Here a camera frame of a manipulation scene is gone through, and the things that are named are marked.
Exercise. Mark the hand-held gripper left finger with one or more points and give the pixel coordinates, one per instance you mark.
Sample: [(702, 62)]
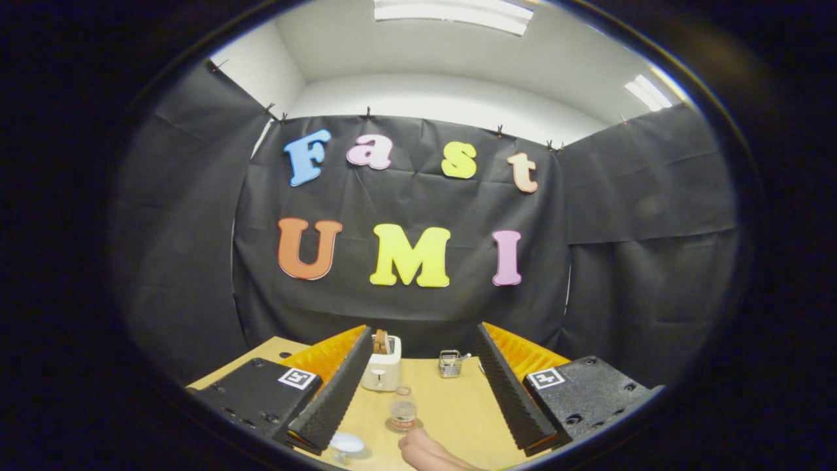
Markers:
[(340, 386)]

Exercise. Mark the pale grey cup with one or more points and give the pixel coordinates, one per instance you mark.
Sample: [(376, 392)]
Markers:
[(346, 443)]

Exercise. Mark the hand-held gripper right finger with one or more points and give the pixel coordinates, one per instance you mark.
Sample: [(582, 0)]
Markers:
[(507, 386)]

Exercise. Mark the clear plastic juice bottle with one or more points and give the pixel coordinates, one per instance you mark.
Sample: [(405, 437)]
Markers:
[(403, 411)]

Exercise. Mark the long ceiling light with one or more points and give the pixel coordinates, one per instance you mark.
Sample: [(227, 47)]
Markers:
[(451, 13)]

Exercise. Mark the small ceiling light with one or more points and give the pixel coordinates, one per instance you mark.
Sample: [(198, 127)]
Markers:
[(647, 93)]

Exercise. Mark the cream toaster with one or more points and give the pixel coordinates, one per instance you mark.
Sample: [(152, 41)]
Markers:
[(382, 373)]

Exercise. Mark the brown toast slice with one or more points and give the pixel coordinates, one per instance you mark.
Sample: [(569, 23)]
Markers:
[(380, 341)]

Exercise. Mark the wooden table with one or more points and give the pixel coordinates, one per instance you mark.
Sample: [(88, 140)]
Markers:
[(451, 405)]

